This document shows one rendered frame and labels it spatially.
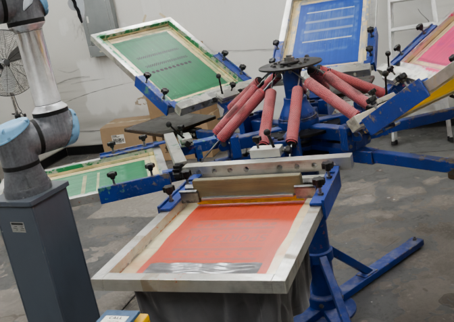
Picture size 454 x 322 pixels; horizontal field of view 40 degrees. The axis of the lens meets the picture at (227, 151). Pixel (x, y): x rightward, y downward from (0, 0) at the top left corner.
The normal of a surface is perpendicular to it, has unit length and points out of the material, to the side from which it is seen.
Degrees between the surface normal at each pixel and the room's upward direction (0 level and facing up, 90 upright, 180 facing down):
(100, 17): 90
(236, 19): 90
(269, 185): 90
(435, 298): 0
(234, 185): 90
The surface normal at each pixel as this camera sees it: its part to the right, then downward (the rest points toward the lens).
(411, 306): -0.18, -0.95
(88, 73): -0.33, 0.32
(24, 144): 0.61, 0.11
